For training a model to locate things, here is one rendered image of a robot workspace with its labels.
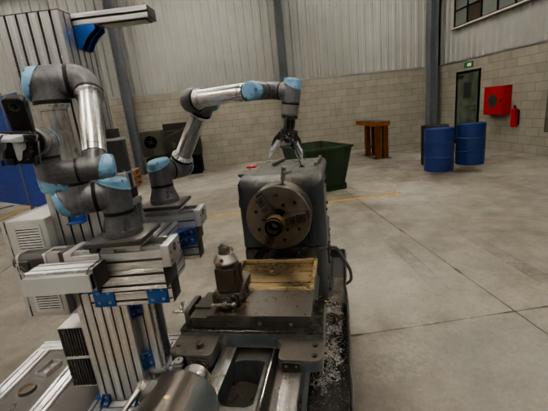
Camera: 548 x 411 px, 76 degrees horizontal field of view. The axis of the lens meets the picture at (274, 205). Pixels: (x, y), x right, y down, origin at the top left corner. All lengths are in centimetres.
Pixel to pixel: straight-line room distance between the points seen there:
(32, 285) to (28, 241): 33
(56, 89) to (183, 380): 109
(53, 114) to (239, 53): 1058
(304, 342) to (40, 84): 120
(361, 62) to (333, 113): 183
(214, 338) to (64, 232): 93
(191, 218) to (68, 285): 68
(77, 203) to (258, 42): 1080
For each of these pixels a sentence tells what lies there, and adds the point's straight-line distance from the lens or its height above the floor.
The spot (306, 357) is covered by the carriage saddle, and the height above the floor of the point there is 90.
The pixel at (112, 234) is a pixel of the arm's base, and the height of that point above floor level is 118.
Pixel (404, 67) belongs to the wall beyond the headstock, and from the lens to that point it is 1306.
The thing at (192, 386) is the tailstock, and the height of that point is 114.
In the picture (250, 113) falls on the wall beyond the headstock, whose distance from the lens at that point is 1171.
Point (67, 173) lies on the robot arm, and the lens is 122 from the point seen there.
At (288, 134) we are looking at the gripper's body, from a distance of 156.
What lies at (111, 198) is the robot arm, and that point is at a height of 132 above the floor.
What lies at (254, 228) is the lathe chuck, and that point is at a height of 103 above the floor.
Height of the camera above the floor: 158
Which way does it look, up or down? 15 degrees down
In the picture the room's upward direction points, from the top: 6 degrees counter-clockwise
